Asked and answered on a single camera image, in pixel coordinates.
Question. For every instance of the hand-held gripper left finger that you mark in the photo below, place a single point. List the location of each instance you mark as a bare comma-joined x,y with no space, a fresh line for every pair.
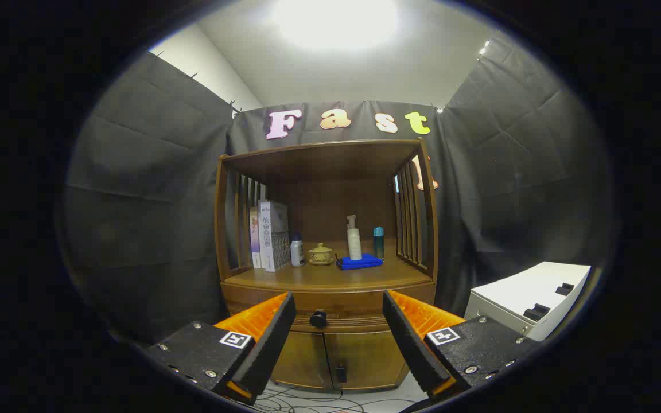
267,350

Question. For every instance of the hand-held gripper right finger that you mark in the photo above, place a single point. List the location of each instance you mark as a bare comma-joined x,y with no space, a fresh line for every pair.
413,350

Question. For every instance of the black drawer knob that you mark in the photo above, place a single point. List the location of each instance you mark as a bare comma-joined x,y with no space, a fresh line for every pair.
318,318

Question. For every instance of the wooden cabinet door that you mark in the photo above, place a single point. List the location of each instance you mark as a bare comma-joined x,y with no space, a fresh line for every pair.
304,358
370,358

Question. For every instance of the wooden countertop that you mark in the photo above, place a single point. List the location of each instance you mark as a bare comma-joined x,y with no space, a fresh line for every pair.
319,276

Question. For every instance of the white plastic drawer unit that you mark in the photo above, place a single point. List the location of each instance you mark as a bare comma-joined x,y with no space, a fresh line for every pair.
525,287

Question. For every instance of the brown wooden cabinet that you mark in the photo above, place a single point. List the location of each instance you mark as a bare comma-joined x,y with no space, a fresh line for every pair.
330,166

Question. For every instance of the black door latch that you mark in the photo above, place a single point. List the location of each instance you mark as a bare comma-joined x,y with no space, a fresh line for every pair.
340,373

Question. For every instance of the white bottle blue cap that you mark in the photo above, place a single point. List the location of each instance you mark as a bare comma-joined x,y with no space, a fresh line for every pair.
297,252

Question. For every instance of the blue cloth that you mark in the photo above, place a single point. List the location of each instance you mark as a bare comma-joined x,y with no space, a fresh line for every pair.
359,263

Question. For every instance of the thin purple white book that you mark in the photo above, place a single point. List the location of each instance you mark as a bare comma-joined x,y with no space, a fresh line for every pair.
255,241

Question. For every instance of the yellow lidded teacup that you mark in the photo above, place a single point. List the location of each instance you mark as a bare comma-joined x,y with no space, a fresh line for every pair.
321,253

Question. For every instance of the clear blue bottle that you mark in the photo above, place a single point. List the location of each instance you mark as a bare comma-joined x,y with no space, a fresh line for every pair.
378,244

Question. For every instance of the thick white book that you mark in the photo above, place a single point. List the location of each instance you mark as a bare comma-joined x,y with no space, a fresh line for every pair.
273,229

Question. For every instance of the white pump bottle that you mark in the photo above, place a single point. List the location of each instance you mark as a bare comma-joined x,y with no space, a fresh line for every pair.
354,244

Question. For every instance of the black backdrop cloth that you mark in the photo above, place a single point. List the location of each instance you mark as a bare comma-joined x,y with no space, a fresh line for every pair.
147,201

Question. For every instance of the small ceiling lamp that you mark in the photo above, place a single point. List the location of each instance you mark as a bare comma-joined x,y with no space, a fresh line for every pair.
484,49

